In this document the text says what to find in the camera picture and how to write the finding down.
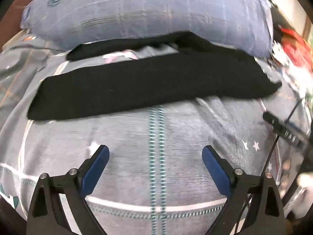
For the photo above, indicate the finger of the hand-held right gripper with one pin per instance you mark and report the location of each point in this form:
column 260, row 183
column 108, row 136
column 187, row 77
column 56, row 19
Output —
column 271, row 120

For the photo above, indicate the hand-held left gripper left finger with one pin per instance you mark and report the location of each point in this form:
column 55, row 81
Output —
column 96, row 169

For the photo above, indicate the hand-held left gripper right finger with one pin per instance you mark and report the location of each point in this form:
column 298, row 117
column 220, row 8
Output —
column 215, row 169

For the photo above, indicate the black pants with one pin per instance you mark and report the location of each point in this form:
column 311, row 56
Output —
column 146, row 83

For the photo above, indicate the grey star-print bed sheet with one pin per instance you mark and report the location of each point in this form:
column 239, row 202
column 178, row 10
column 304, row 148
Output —
column 190, row 137

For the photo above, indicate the red plastic bag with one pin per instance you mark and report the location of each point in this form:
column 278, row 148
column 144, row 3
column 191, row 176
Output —
column 297, row 46

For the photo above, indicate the blue plaid pillow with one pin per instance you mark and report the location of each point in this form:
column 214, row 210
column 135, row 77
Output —
column 146, row 9

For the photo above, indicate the brown headboard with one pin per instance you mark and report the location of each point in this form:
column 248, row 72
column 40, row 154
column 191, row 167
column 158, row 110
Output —
column 17, row 2

